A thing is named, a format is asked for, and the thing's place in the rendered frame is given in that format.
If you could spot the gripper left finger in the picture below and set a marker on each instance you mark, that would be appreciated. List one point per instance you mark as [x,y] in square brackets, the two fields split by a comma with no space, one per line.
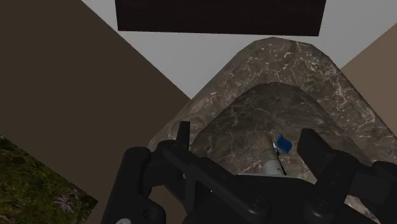
[189,173]

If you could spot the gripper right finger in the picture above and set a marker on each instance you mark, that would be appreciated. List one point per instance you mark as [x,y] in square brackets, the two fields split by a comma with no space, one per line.
[328,173]

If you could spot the white tan tube blue tip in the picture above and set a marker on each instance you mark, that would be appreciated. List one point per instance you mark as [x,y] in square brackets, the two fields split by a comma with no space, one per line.
[270,158]

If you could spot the brown marble toilet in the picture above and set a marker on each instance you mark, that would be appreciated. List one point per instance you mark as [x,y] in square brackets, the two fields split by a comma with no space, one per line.
[279,102]

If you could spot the green floral wall picture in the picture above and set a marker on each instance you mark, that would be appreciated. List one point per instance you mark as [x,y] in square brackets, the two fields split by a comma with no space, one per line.
[28,189]

